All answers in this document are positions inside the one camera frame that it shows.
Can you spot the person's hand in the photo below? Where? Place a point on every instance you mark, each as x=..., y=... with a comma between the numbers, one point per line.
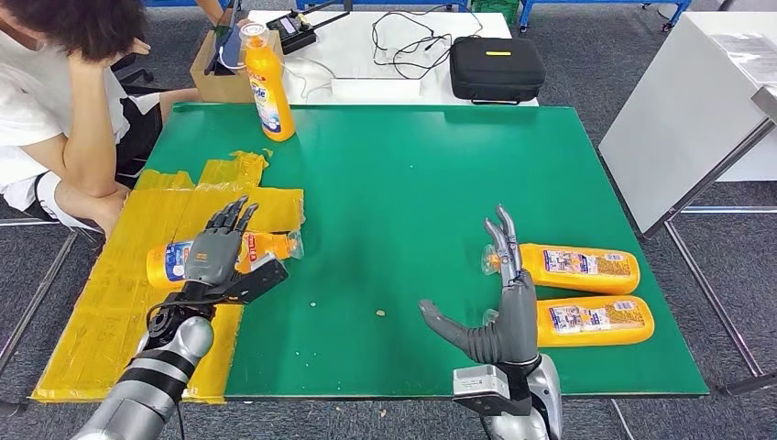
x=133, y=50

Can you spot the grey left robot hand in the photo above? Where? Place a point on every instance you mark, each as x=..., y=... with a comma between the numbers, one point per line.
x=212, y=255

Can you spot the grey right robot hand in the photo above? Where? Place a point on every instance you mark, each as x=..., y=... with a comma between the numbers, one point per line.
x=519, y=322

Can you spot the orange detergent bottle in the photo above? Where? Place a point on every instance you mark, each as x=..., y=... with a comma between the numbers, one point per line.
x=161, y=276
x=576, y=285
x=607, y=339
x=270, y=91

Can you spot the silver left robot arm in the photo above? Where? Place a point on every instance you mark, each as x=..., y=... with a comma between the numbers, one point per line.
x=152, y=395

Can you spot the black office chair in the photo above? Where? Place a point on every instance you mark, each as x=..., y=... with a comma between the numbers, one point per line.
x=130, y=76

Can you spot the brown cardboard box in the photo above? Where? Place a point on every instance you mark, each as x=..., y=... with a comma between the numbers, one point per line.
x=212, y=85

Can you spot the tablet in blue case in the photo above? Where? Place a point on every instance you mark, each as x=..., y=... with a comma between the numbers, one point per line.
x=229, y=47

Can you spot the person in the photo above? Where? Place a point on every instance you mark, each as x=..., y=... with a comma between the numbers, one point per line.
x=36, y=103

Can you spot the yellow taped cardboard mat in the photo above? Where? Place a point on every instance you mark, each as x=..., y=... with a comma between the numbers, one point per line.
x=121, y=340

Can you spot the black radio with antennas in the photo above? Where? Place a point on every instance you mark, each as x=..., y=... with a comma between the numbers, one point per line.
x=290, y=29

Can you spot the grey metal table leg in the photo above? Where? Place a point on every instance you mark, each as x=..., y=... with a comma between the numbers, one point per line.
x=711, y=296
x=41, y=290

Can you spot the white power strip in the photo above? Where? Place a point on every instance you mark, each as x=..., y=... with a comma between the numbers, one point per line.
x=375, y=90

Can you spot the black carrying case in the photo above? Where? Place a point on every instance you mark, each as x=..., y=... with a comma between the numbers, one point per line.
x=496, y=70

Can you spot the white side table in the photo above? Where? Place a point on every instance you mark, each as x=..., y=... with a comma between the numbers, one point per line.
x=678, y=118

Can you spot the green plastic crate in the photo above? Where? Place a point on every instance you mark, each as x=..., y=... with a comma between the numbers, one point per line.
x=495, y=8

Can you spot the clear sheet of paper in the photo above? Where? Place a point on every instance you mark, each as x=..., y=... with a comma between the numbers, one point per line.
x=751, y=54

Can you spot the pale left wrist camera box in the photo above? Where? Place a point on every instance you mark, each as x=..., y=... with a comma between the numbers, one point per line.
x=258, y=279

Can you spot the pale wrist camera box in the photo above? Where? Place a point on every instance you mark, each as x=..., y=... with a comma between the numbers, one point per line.
x=482, y=388
x=258, y=279

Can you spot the blue metal rack frame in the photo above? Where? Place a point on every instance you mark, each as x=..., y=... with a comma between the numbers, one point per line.
x=607, y=3
x=422, y=6
x=176, y=2

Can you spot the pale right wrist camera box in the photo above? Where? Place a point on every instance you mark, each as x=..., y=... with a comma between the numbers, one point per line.
x=482, y=388

